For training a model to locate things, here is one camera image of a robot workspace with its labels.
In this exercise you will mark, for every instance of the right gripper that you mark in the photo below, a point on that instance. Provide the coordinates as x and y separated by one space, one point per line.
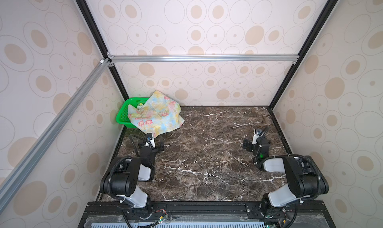
255 145

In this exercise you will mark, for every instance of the diagonal aluminium left rail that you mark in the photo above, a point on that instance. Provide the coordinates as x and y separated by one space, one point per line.
18 176

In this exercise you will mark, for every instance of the horizontal aluminium back rail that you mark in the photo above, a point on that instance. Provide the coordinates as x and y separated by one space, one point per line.
204 58

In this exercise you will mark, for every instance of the black corner post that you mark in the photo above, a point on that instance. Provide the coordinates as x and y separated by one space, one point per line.
318 25
96 34

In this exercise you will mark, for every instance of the pastel floral skirt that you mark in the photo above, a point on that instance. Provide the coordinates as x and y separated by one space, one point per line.
160 114

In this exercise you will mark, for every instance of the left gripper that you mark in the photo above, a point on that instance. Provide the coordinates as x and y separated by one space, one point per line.
159 149

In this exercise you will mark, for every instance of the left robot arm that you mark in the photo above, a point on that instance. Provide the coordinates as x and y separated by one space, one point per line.
120 180

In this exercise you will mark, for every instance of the green plastic basket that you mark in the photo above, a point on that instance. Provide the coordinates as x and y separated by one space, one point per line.
122 116

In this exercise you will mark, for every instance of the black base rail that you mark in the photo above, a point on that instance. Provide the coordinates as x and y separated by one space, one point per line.
255 214

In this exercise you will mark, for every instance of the black left corner post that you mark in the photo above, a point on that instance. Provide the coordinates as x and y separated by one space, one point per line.
96 34

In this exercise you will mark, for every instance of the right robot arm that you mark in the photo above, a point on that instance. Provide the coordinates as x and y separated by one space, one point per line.
305 181

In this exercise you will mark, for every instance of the black right corner post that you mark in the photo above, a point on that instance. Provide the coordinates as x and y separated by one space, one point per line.
318 25

